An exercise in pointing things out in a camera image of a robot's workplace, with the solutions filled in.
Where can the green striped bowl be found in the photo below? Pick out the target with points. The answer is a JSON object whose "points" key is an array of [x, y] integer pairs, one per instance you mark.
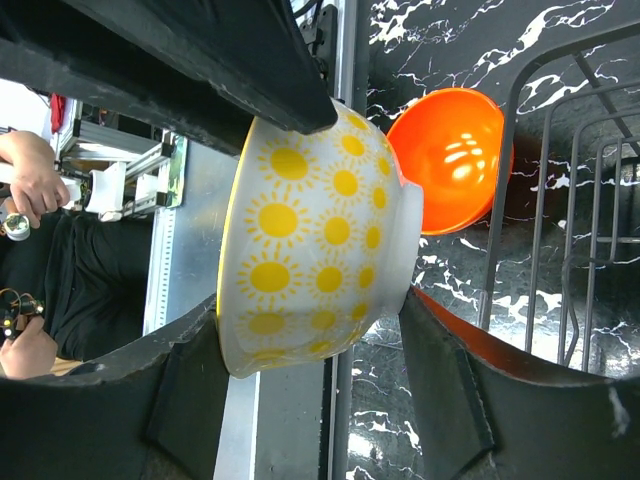
{"points": [[320, 241]]}

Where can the aluminium frame structure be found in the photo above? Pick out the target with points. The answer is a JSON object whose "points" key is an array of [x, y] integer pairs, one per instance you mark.
{"points": [[114, 174]]}

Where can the person upper hand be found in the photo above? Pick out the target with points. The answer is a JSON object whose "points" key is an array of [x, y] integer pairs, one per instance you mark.
{"points": [[36, 187]]}

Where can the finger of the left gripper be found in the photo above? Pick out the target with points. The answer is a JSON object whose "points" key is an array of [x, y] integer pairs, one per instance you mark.
{"points": [[204, 69]]}

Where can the bottom orange bowl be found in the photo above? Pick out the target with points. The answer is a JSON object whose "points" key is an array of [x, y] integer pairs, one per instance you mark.
{"points": [[449, 143]]}

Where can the white slotted cable duct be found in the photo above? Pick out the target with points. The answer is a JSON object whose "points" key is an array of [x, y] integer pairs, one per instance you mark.
{"points": [[157, 294]]}

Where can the person black clothed torso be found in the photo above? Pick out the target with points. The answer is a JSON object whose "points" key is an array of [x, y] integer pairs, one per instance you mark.
{"points": [[91, 277]]}

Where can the person lower hand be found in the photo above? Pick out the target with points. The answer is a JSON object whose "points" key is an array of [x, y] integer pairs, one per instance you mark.
{"points": [[32, 354]]}

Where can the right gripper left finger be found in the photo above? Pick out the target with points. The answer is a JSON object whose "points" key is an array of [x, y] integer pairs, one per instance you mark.
{"points": [[152, 409]]}

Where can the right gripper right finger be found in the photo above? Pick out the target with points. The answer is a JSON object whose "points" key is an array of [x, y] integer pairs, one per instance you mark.
{"points": [[487, 410]]}

